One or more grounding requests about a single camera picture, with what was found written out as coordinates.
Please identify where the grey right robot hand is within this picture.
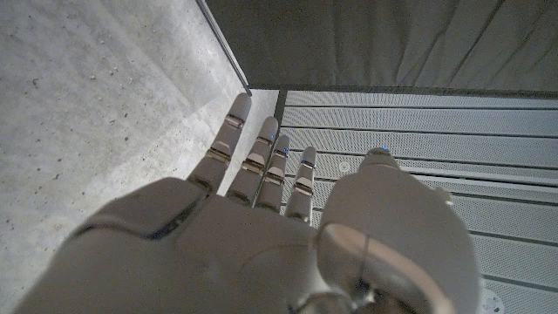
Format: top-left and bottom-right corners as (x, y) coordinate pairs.
(12, 92), (481, 314)

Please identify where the black backdrop stand pole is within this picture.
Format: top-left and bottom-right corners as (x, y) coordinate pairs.
(194, 0), (254, 97)

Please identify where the black backdrop curtain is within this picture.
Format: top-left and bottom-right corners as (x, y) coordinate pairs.
(204, 0), (558, 95)

